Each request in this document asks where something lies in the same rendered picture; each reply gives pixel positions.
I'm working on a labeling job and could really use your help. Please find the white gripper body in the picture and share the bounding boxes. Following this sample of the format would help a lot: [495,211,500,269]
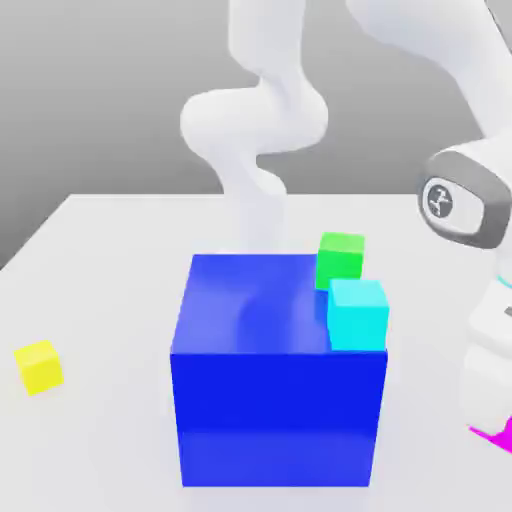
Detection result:
[459,341,512,438]

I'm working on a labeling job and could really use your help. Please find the small magenta cube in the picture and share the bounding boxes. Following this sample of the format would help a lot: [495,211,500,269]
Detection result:
[468,415,512,456]

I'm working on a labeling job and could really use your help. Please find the small cyan cube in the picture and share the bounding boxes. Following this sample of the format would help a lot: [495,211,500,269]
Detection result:
[326,278,391,353]

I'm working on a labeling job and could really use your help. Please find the small green cube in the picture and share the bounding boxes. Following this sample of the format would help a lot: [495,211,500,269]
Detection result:
[314,231,366,292]

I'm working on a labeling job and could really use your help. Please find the small yellow cube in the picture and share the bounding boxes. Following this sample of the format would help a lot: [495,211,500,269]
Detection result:
[13,339,65,398]

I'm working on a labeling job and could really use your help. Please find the large blue box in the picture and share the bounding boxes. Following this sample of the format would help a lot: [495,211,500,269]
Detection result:
[169,253,389,489]

